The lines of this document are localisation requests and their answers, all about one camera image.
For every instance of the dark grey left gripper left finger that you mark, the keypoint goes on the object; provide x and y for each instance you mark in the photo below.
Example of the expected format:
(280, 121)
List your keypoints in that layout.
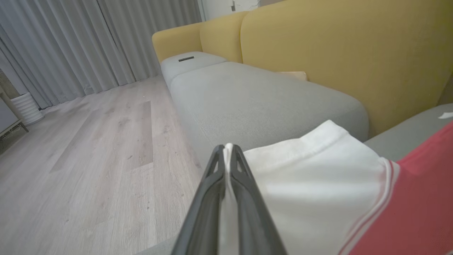
(205, 212)

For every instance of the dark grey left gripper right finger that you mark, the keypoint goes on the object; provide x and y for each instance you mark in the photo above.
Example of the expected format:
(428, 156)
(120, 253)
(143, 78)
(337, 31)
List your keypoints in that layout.
(251, 219)

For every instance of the red shirt with white sleeves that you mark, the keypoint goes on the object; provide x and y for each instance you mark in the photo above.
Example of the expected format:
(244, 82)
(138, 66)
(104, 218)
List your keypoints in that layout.
(318, 184)

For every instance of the long grey sofa seat cushion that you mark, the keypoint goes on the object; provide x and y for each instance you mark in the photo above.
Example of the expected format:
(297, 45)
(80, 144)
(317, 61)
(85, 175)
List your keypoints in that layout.
(254, 102)

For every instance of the short grey sofa seat cushion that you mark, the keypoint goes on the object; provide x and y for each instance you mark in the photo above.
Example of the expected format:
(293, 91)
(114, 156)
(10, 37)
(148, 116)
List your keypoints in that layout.
(208, 63)

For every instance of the small beige flat piece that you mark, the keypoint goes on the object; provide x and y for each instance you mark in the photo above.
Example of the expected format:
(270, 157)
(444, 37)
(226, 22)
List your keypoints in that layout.
(293, 75)

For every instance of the black remote control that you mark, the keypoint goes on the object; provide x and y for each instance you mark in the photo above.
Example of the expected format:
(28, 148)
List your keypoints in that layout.
(186, 58)

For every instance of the yellow sofa end backrest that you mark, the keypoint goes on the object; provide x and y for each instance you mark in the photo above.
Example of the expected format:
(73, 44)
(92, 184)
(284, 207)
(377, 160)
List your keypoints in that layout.
(177, 40)

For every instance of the narrow yellow sofa backrest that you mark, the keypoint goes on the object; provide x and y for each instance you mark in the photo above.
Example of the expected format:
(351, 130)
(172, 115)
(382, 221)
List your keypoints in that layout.
(223, 39)

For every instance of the large grey sofa chaise seat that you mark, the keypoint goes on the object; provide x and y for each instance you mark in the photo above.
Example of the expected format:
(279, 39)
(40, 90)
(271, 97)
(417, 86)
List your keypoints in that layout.
(407, 134)

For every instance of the wide yellow sofa backrest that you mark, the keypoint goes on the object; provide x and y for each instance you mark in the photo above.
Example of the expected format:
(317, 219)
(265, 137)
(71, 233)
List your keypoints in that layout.
(354, 46)

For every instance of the white ribbed cylinder appliance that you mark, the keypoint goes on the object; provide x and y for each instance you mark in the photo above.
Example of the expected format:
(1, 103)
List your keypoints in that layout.
(26, 109)

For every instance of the grey curtain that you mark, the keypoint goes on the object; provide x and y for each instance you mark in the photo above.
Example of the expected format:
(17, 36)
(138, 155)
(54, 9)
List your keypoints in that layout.
(88, 42)

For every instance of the white side cabinet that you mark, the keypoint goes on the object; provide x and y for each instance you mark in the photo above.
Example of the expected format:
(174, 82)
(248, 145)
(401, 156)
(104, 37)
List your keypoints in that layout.
(7, 113)

